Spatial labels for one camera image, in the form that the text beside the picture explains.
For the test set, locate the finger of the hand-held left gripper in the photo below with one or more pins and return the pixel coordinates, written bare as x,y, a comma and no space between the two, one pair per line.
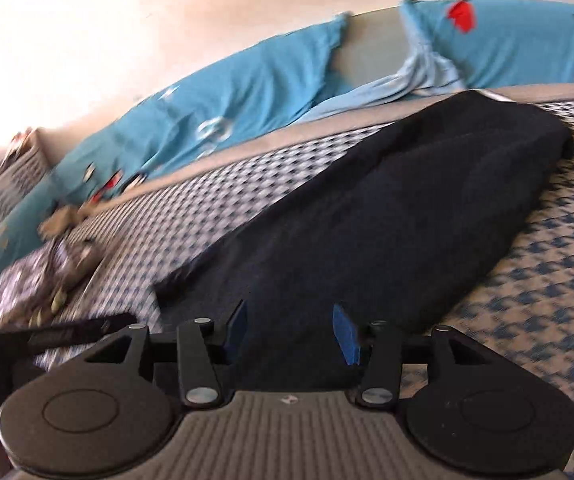
57,335

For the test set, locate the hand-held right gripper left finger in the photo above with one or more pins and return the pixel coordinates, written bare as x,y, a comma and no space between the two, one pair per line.
236,335

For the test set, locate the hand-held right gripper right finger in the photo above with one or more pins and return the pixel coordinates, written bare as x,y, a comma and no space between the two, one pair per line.
348,335

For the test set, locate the black t-shirt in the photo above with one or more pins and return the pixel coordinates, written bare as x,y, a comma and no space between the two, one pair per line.
367,210

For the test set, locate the green striped folded garment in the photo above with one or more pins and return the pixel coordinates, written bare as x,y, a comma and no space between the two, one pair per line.
57,302

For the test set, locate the grey floral folded garment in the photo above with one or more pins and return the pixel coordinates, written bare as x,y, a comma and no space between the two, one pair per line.
27,280

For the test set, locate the white perforated plastic basket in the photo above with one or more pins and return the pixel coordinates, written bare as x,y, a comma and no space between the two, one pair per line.
12,180

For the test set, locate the houndstooth bed mat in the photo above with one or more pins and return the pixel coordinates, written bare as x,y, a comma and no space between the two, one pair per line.
542,310

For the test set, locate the blue cartoon print bed sheet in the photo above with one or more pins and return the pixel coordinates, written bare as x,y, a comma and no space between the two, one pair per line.
247,90

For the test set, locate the light blue cloth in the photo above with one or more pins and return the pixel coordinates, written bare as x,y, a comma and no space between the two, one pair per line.
417,77

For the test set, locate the grey padded bed board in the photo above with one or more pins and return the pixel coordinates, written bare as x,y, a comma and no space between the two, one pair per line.
372,45

